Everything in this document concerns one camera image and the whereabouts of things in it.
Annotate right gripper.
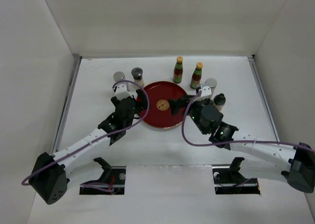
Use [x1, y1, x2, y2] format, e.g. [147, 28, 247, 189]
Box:
[168, 95, 209, 135]

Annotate silver-lid spice jar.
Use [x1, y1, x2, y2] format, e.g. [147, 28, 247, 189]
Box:
[113, 71, 126, 86]
[205, 78, 217, 94]

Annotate sauce bottle yellow cap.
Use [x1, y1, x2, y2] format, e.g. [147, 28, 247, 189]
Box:
[189, 62, 203, 89]
[173, 56, 183, 84]

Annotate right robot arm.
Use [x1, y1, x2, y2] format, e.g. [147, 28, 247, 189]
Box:
[168, 94, 315, 193]

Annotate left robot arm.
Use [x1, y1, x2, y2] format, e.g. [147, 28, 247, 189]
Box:
[29, 89, 150, 205]

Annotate red round tray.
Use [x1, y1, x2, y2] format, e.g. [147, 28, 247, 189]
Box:
[143, 81, 187, 128]

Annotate back dark-cap grinder jar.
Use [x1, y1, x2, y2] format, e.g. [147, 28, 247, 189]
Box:
[131, 67, 145, 89]

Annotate dark-cap grinder jar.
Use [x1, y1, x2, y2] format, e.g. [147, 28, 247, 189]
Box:
[213, 93, 226, 112]
[131, 67, 145, 89]

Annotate right dark-cap grinder jar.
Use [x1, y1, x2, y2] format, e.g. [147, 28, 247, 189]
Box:
[213, 93, 226, 112]

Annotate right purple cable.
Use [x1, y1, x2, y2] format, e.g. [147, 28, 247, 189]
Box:
[181, 91, 315, 156]

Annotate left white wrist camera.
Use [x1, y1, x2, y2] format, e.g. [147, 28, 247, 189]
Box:
[114, 82, 130, 100]

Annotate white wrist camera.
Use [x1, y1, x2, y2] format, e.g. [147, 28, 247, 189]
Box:
[199, 84, 212, 99]
[114, 82, 130, 100]

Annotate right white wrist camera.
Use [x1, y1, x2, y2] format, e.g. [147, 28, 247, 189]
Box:
[199, 84, 212, 99]

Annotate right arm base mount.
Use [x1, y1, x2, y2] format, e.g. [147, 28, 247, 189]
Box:
[212, 157, 260, 195]

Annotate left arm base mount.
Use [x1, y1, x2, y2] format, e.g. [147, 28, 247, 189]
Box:
[79, 158, 126, 195]

